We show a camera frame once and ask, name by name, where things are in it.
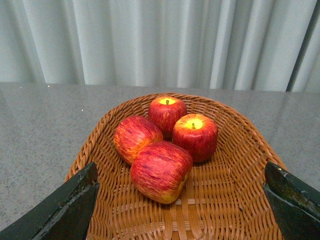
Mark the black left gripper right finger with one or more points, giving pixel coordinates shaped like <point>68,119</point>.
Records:
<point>295,204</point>

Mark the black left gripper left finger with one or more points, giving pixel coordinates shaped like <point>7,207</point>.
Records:
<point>64,215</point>

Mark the large red apple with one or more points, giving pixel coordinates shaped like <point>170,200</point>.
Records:
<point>160,171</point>

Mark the brown wicker basket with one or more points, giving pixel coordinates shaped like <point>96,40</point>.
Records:
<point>222,199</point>

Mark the red apple on its side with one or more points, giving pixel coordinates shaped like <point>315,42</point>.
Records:
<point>133,134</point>

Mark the red apple upright in basket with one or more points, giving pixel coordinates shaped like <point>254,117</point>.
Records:
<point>164,112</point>

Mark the pale green curtain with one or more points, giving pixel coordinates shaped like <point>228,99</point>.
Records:
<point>262,45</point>

